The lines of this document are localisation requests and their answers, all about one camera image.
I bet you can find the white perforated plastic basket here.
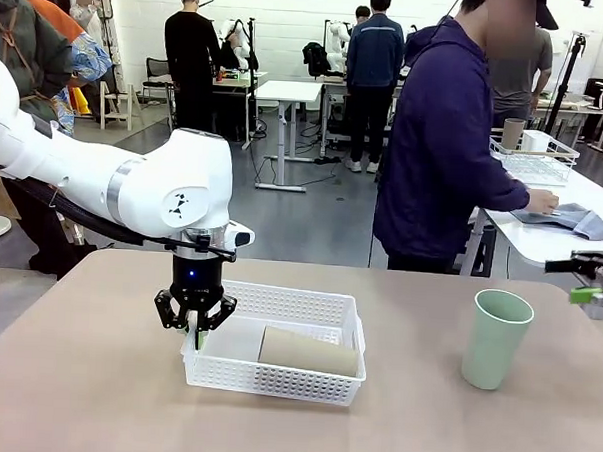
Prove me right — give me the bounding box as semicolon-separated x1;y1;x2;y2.
178;277;372;408

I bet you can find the person in purple jacket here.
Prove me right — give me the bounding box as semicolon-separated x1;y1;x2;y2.
371;0;541;278

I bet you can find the white cup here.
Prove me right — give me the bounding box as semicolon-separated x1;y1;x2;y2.
521;129;553;154

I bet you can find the mannequin in orange blue clothes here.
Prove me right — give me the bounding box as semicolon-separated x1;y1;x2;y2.
2;0;117;248

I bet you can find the person's right hand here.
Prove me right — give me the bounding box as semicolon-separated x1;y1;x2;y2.
526;188;561;217

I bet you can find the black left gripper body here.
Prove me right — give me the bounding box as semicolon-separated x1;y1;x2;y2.
170;253;227;312

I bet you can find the black light stand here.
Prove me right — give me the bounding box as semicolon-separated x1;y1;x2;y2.
240;15;272;138

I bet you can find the wooden step stool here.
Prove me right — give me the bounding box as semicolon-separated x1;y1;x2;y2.
97;79;137;133

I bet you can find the pale green cup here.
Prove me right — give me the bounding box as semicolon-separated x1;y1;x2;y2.
459;287;537;394

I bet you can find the blue-grey cloth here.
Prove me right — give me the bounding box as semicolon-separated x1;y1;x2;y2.
508;199;603;242

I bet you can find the person in grey t-shirt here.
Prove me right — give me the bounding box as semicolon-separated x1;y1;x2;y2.
485;0;563;129

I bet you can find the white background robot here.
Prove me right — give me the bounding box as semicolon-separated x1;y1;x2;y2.
301;18;354;80
217;16;255;71

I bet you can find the person's right forearm purple sleeve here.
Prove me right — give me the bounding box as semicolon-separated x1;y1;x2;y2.
474;161;534;215

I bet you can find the person in black clothes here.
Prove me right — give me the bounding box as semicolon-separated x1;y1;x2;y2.
160;0;225;134

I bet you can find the person in blue jacket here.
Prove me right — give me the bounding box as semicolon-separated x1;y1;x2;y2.
341;0;408;175

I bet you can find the black chair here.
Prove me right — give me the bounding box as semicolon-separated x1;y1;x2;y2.
140;56;178;106

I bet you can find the white standing desk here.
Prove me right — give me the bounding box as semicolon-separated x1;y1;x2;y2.
250;78;325;194

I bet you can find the wood-top desk with items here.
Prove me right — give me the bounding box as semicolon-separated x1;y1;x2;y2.
208;69;269;151

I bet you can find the white side table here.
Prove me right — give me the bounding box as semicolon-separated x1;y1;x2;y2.
458;142;603;283

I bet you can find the black tripod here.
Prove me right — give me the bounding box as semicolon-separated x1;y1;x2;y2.
543;31;589;137

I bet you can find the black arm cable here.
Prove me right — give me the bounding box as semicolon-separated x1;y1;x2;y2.
0;175;240;262

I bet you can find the background desk with white legs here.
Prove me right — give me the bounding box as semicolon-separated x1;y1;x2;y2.
317;75;404;161

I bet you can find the black floor cable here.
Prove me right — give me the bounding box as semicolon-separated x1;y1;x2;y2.
250;128;340;190

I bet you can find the taupe cup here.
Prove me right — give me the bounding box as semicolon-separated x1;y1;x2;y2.
256;324;362;379
500;117;526;151

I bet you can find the white wire dish rack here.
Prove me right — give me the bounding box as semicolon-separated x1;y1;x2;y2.
486;135;583;189

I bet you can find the person in white top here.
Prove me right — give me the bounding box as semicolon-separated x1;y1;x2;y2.
66;0;105;43

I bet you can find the person in green puffer vest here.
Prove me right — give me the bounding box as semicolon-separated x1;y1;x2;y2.
0;0;110;283

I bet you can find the silver ladder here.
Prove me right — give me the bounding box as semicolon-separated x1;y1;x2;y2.
98;0;126;82

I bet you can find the long background desk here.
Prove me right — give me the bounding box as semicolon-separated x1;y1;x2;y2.
527;88;603;146

